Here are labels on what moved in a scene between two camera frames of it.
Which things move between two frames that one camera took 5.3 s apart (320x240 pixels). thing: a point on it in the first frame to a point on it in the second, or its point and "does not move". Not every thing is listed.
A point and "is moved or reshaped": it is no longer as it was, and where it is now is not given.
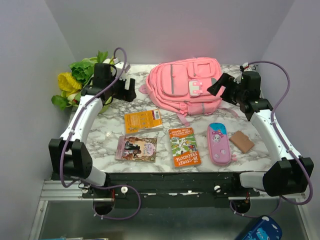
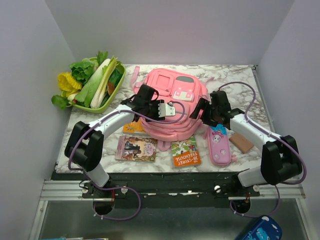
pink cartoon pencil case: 218,143 does not move
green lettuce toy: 84,69 does not move
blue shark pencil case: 264,227 does not move
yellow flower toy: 68,83 does not move
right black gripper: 226,81 to 203,104
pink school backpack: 179,85 is moved or reshaped
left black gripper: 128,95 to 155,103
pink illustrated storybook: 136,149 does not move
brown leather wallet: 241,141 does not move
